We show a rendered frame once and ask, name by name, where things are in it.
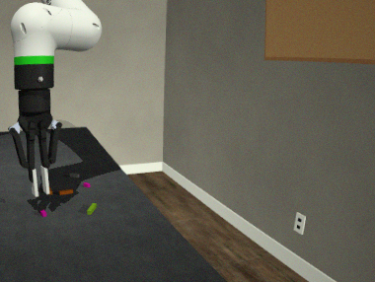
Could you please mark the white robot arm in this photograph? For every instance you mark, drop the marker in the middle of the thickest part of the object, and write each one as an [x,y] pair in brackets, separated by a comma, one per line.
[38,29]

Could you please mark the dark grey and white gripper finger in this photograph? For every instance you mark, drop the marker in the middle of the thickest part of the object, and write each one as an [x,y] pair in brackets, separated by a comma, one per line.
[30,162]
[47,160]

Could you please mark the lime green rod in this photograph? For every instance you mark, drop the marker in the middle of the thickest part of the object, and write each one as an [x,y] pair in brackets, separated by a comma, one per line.
[91,209]

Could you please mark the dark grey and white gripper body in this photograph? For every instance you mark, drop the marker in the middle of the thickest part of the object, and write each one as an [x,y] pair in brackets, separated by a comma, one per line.
[37,102]

